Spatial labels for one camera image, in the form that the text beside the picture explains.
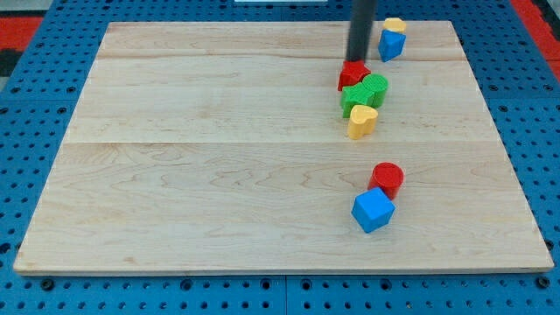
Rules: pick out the yellow pentagon block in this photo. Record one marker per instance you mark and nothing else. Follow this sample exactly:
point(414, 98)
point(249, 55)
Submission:
point(394, 24)

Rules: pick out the green cylinder block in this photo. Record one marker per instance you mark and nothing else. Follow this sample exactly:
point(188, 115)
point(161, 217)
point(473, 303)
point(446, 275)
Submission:
point(378, 85)

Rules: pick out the blue triangle block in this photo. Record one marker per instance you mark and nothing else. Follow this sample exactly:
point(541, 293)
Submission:
point(391, 45)

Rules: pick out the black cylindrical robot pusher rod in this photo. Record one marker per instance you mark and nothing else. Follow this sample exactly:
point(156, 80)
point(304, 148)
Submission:
point(361, 25)

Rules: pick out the yellow heart block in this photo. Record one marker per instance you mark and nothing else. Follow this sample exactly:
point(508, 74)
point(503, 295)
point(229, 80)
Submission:
point(362, 121)

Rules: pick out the red cylinder block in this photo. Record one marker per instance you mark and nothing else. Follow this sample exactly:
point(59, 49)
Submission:
point(388, 177)

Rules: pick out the green star block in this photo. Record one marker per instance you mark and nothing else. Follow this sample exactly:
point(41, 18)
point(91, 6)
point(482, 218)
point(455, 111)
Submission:
point(357, 94)

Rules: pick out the blue cube block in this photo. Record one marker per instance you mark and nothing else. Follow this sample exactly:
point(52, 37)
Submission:
point(372, 209)

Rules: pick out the light wooden board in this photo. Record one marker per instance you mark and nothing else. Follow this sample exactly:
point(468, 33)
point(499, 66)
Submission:
point(220, 149)

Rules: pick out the red star block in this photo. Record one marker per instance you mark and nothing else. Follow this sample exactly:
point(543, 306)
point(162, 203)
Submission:
point(352, 72)

